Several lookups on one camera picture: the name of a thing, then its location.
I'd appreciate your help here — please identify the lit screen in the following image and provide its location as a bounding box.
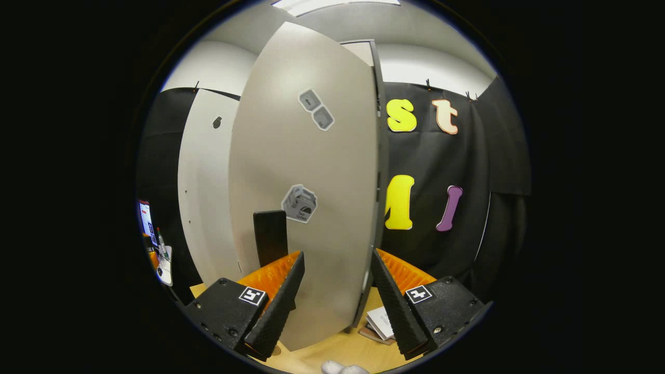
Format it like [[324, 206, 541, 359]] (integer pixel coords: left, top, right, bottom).
[[138, 200, 156, 245]]

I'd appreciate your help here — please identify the grey cabinet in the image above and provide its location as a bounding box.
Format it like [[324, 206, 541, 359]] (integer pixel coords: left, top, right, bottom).
[[340, 39, 390, 333]]

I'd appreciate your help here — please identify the white cover book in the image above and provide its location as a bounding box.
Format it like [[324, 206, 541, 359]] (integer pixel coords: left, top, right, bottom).
[[366, 305, 396, 341]]

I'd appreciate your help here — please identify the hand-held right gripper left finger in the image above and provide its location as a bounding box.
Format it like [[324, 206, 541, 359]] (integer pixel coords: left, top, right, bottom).
[[183, 251, 305, 362]]

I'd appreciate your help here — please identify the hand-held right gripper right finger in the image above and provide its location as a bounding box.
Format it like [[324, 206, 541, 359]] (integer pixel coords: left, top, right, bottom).
[[370, 248, 494, 360]]

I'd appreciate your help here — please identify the large ceiling light panel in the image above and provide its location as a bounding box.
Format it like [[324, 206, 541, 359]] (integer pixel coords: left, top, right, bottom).
[[270, 0, 401, 17]]

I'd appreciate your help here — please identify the grey cabinet door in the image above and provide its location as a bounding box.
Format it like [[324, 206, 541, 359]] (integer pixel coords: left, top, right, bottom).
[[178, 88, 245, 286], [229, 21, 382, 352]]

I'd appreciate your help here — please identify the white tray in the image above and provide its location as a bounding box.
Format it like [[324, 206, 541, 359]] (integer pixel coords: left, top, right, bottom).
[[156, 247, 174, 286]]

